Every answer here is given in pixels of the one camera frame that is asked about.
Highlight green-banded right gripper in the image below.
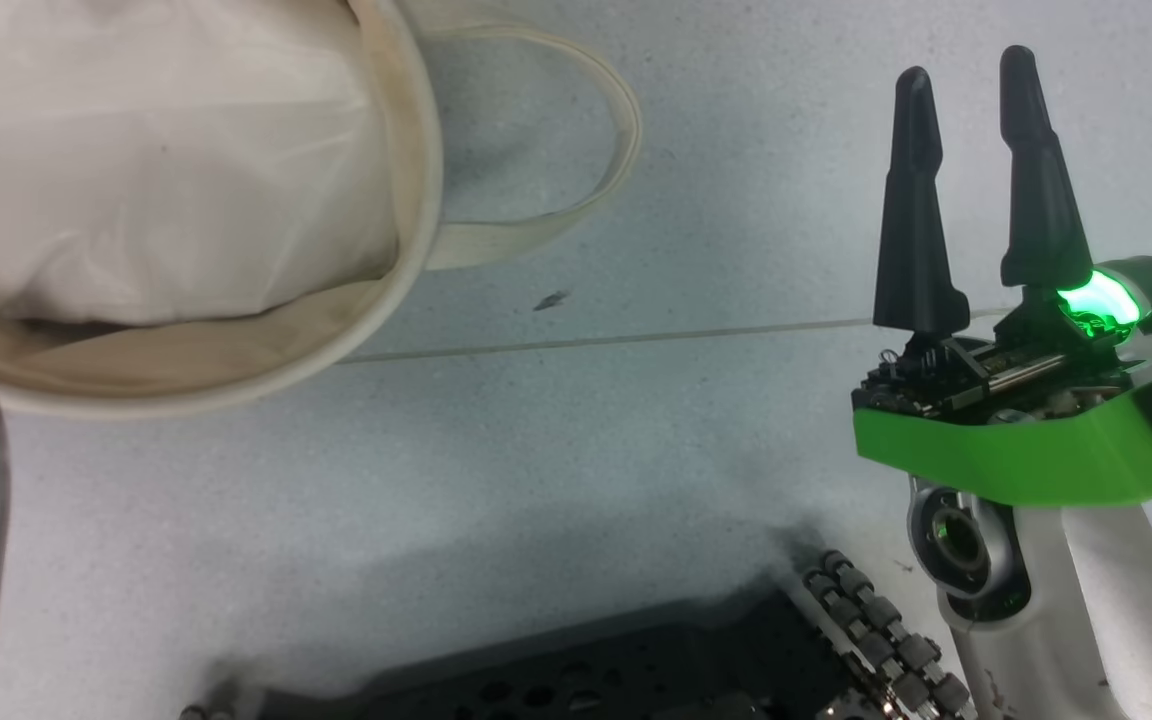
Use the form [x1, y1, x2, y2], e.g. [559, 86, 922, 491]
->
[853, 45, 1152, 506]

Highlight cream fabric laundry basket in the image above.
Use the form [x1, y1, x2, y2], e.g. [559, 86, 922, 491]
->
[0, 0, 644, 419]

